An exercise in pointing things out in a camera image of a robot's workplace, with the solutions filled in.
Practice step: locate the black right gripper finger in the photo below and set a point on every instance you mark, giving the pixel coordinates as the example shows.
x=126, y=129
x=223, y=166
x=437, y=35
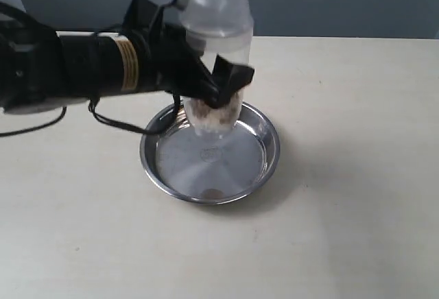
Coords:
x=226, y=79

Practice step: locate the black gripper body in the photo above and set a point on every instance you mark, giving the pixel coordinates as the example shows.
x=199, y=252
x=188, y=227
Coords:
x=168, y=64

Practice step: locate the clear plastic shaker bottle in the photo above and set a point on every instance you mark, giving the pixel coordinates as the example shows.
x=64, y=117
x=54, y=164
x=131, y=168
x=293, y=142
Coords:
x=217, y=27

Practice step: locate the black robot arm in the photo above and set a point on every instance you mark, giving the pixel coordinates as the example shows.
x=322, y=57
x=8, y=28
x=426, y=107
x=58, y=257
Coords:
x=42, y=70

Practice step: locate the round stainless steel pan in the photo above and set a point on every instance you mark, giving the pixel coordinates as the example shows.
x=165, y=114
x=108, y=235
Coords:
x=208, y=170

